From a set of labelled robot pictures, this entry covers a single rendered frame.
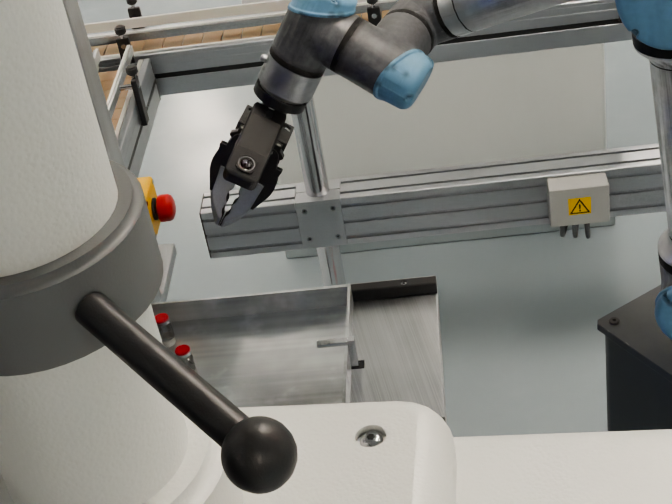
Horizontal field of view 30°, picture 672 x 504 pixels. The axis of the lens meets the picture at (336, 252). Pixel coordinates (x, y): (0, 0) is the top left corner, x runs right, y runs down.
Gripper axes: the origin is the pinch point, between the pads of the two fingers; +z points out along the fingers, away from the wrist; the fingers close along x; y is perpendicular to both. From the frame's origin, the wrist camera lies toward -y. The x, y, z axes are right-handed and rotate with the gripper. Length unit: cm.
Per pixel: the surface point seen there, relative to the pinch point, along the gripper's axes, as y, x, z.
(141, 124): 55, 21, 21
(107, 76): 66, 31, 20
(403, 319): -1.4, -28.0, 1.1
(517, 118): 148, -55, 22
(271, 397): -16.5, -15.6, 11.2
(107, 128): -1.4, 18.4, -5.9
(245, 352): -7.5, -10.5, 12.7
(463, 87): 146, -39, 20
